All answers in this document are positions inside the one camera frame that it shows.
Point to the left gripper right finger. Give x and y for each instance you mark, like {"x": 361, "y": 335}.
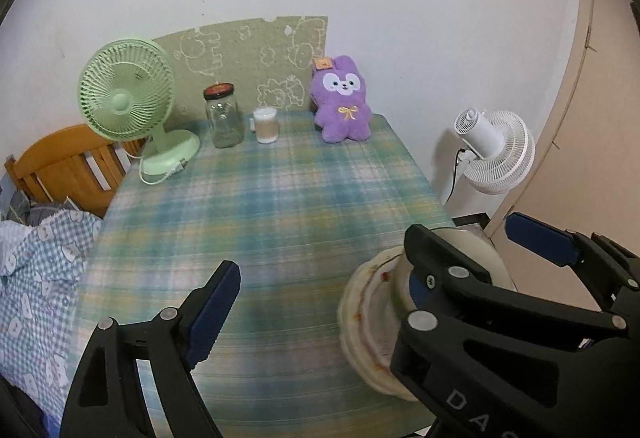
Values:
{"x": 437, "y": 264}

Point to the red trim floral plate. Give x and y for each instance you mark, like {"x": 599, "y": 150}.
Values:
{"x": 373, "y": 303}

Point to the blue checkered bedding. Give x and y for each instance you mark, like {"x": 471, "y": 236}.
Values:
{"x": 41, "y": 270}

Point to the green desk fan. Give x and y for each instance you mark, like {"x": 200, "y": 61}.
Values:
{"x": 125, "y": 92}

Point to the purple plush bunny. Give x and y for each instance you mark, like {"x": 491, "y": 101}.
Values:
{"x": 339, "y": 94}

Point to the wooden chair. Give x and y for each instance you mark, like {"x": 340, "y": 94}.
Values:
{"x": 74, "y": 163}

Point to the white standing fan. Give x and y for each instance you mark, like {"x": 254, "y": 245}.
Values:
{"x": 490, "y": 151}

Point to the glass jar black lid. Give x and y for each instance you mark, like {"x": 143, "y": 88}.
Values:
{"x": 223, "y": 114}

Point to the beige door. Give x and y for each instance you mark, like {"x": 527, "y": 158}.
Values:
{"x": 586, "y": 174}

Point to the cotton swab container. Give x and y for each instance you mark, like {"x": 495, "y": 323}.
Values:
{"x": 266, "y": 124}

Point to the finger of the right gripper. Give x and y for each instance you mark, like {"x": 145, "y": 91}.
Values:
{"x": 608, "y": 270}

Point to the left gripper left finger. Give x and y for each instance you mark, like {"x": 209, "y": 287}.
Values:
{"x": 106, "y": 397}

